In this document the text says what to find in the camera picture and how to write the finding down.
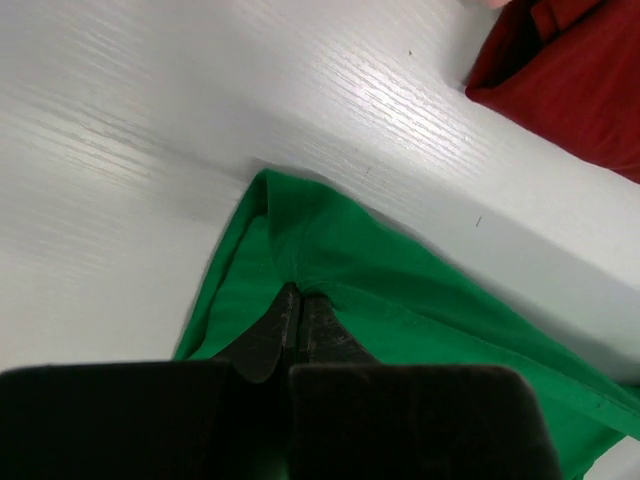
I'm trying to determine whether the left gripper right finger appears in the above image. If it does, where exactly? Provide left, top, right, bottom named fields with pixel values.
left=288, top=296, right=562, bottom=479

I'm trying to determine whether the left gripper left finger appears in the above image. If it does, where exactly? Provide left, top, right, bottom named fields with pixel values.
left=1, top=284, right=300, bottom=479

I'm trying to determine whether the green t shirt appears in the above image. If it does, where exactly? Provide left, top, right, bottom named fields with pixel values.
left=176, top=170, right=639, bottom=479

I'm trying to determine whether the folded red t shirt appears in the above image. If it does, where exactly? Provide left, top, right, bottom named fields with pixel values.
left=465, top=0, right=639, bottom=182

